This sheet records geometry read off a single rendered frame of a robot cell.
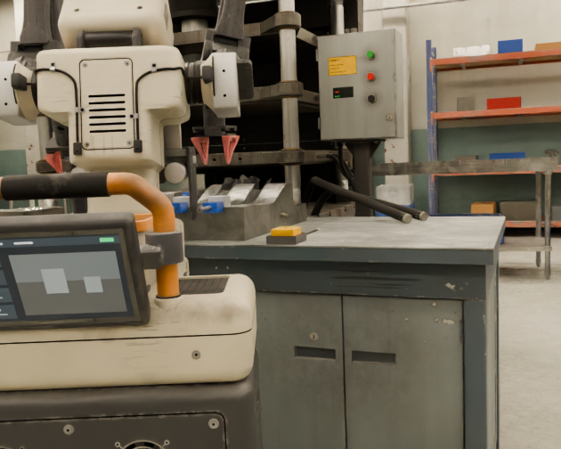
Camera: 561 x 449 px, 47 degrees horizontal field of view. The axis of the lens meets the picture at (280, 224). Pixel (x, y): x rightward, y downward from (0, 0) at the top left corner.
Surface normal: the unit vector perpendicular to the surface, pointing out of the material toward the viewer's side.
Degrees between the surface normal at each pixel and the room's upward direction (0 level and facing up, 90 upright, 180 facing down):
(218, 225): 90
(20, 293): 115
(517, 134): 90
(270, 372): 90
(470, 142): 90
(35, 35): 80
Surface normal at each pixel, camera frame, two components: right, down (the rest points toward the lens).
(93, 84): 0.00, -0.04
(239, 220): -0.37, 0.11
